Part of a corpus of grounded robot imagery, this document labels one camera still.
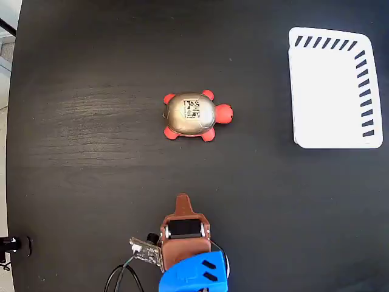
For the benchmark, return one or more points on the brown gripper with servo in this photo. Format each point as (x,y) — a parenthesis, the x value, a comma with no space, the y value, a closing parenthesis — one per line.
(186,247)

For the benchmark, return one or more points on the small camera circuit board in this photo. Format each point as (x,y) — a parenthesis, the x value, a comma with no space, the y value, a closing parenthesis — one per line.
(149,253)

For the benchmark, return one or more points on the black diagonal bar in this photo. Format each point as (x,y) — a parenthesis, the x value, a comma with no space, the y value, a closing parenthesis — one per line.
(7,25)

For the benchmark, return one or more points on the red turtle toy gold shell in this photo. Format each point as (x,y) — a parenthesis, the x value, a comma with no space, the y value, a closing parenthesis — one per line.
(188,114)

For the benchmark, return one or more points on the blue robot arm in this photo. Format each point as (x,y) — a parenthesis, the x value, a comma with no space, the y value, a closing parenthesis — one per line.
(188,273)

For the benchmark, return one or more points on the black table clamp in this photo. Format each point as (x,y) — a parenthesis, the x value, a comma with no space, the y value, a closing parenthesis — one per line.
(13,244)

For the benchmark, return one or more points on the white plastic tray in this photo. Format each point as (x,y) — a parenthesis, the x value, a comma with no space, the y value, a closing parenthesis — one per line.
(325,97)

